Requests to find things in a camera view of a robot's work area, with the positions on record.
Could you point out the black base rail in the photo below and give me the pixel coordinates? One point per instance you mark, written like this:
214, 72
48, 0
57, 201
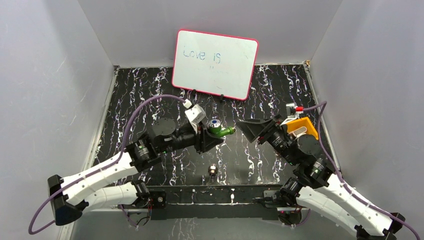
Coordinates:
216, 201

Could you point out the silver hex nut fitting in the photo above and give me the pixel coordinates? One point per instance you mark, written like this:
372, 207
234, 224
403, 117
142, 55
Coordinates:
213, 170

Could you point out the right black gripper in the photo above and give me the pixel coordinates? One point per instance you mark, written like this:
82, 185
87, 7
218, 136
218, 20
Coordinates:
253, 128

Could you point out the white part in bin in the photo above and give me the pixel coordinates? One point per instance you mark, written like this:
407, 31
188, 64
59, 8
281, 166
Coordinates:
298, 132

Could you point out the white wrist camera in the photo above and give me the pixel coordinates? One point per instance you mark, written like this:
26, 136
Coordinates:
293, 112
195, 115

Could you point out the pink framed whiteboard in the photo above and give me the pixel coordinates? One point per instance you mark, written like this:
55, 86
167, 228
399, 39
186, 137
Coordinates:
215, 64

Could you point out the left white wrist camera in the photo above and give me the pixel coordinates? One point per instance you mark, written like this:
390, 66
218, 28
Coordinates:
195, 115

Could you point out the green water faucet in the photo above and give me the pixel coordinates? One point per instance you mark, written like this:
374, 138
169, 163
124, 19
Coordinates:
216, 128

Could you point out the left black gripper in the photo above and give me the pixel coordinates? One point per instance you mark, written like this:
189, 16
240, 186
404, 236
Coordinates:
201, 141

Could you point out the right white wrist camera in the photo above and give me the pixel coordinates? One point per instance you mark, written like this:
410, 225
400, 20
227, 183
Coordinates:
293, 112

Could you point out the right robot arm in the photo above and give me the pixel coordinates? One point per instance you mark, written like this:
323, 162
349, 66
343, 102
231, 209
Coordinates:
315, 184

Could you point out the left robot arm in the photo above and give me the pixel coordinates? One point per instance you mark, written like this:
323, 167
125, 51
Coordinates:
90, 189

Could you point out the orange parts bin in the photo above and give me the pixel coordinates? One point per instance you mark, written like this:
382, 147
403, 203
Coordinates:
302, 126

